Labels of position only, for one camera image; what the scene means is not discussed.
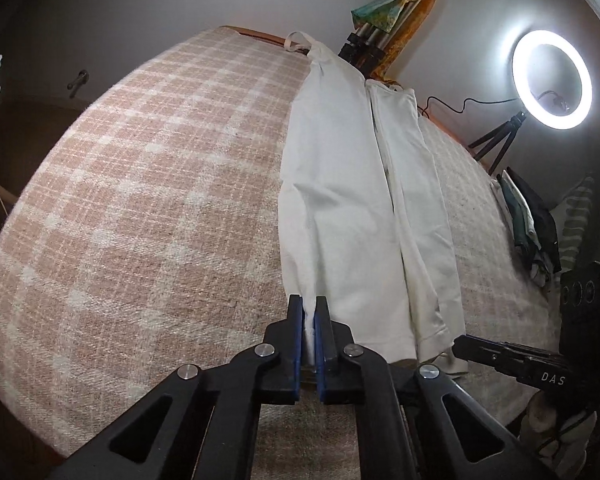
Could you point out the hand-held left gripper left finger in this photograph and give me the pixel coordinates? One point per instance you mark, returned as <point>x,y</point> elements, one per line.
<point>295,345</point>

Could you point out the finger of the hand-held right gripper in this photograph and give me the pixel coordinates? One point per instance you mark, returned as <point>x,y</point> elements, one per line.
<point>485,352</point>

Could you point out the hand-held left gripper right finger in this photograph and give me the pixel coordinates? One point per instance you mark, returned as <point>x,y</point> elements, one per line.
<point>322,345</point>

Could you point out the white pants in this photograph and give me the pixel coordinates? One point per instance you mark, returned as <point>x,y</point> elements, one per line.
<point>340,200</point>

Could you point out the pile of folded clothes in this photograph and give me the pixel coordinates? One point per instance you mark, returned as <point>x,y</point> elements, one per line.
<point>527,220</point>

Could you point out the person's right hand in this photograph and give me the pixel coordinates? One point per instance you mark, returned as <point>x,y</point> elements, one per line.
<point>540,412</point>

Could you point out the striped pillow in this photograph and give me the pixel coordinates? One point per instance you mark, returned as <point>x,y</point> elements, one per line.
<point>577,220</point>

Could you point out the pink checked blanket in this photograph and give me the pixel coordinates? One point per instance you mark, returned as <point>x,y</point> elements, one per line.
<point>145,220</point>

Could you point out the orange cloth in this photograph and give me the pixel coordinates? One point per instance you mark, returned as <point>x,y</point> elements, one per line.
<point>415,20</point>

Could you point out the teal printed cloth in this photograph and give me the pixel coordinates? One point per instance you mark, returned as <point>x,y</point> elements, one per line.
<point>377,12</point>

